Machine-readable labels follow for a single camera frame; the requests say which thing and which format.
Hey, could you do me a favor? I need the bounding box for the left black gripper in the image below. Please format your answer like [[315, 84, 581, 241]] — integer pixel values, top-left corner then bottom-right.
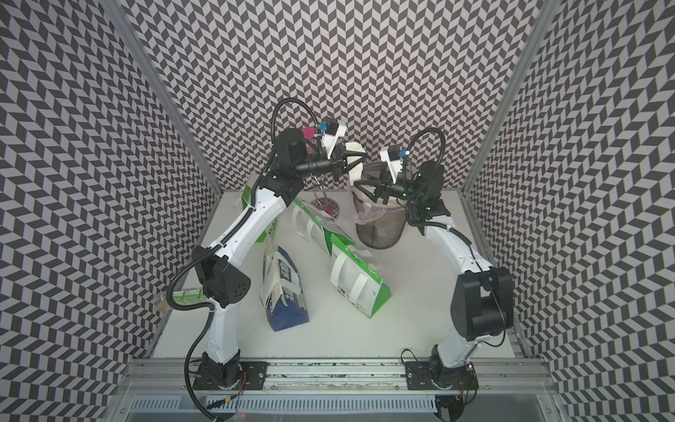
[[294, 143, 367, 182]]

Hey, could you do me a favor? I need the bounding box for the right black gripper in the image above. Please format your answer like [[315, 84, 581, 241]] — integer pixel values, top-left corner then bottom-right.
[[354, 162, 423, 205]]

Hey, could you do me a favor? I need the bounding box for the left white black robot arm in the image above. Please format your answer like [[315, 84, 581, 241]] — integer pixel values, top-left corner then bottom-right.
[[193, 121, 365, 390]]

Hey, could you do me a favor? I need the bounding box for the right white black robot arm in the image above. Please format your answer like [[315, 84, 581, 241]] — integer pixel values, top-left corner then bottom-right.
[[350, 161, 515, 390]]

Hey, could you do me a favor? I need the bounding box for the clear plastic bin liner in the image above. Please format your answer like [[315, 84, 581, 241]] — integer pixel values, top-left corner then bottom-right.
[[350, 185, 405, 224]]

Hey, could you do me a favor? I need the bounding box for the black mesh trash bin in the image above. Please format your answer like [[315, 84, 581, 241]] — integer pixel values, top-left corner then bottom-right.
[[351, 192, 406, 250]]

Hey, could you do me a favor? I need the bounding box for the green white bag middle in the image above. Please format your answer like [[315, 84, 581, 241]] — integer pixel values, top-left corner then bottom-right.
[[291, 199, 344, 255]]

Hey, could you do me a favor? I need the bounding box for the green white bag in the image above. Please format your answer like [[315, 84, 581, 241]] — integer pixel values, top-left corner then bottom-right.
[[330, 233, 392, 318], [291, 199, 344, 255], [240, 173, 279, 244]]

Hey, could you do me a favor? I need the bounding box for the green white bag front right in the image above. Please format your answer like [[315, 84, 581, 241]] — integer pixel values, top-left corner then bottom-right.
[[330, 233, 392, 318]]

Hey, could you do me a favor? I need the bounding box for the green white bag back left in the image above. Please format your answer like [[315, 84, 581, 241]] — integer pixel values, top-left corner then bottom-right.
[[240, 173, 279, 244]]

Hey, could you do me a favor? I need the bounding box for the blue white paper bag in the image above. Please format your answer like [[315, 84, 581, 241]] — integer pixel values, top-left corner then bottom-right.
[[260, 237, 309, 332]]

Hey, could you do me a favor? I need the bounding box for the small green white packet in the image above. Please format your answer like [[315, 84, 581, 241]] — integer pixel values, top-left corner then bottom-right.
[[153, 288, 207, 312]]

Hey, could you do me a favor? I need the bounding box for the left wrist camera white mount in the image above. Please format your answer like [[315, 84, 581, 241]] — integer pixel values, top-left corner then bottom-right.
[[318, 120, 347, 158]]

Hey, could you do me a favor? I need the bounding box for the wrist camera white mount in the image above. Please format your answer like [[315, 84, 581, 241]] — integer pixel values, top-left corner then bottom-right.
[[318, 120, 347, 158], [379, 145, 410, 184]]

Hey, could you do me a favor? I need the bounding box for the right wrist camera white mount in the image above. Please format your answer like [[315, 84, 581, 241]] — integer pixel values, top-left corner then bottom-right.
[[379, 145, 410, 184]]

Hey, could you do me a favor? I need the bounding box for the pink top wire stand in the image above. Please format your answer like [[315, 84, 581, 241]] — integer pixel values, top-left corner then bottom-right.
[[301, 127, 340, 220]]

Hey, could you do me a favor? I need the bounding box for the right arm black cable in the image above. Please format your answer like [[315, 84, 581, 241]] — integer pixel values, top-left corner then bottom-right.
[[399, 127, 508, 365]]

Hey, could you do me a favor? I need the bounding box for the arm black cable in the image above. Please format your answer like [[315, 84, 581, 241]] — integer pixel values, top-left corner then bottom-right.
[[399, 127, 508, 365], [165, 97, 321, 422]]

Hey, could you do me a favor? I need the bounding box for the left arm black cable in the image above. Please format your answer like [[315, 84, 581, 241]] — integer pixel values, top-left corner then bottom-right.
[[165, 97, 321, 422]]

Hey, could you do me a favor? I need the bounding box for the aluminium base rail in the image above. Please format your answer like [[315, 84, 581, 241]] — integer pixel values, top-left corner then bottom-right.
[[103, 357, 568, 421]]

